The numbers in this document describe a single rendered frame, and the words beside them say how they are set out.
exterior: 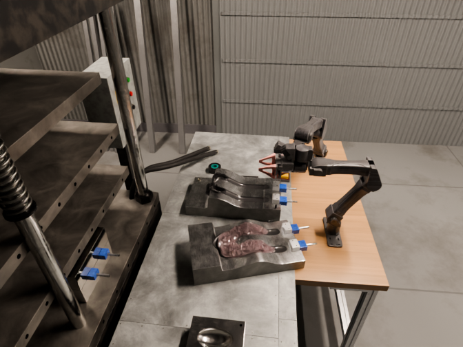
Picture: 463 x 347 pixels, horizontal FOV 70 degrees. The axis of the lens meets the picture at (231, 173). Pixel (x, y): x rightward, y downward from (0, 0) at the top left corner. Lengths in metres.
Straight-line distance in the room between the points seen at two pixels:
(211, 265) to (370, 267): 0.73
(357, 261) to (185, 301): 0.80
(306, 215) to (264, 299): 0.57
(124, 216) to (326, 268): 1.08
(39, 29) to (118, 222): 1.11
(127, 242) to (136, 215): 0.19
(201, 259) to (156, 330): 0.32
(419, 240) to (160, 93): 2.96
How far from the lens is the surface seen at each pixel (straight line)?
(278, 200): 1.74
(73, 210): 1.64
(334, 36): 3.63
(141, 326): 1.47
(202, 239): 1.55
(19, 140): 1.20
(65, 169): 1.45
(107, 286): 1.63
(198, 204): 1.79
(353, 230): 1.84
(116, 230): 1.85
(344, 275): 1.64
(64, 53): 4.24
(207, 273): 1.48
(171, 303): 1.50
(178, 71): 3.48
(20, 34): 1.01
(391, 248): 2.97
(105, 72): 1.82
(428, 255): 3.06
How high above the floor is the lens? 2.06
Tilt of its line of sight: 37 degrees down
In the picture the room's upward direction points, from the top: straight up
